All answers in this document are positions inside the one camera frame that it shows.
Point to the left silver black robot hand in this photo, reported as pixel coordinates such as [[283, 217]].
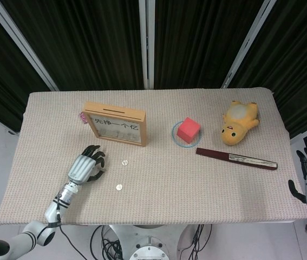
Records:
[[81, 168]]

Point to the silver coin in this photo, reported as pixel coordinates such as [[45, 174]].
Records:
[[125, 162], [119, 187]]

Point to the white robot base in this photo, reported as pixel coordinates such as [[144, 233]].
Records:
[[147, 243]]

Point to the small pink glitter object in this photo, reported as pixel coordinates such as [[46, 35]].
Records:
[[84, 118]]

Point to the beige woven tablecloth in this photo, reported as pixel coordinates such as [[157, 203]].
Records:
[[169, 189]]

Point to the yellow plush toy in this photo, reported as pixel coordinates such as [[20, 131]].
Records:
[[237, 130]]

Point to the dark red folded fan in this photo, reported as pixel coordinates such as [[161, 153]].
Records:
[[215, 154]]

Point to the red foam cube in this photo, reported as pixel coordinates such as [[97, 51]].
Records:
[[188, 130]]

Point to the wooden frame coin bank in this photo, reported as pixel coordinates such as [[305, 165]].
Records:
[[110, 108]]

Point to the white frame post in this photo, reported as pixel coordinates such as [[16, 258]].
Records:
[[23, 46], [246, 46], [146, 40]]

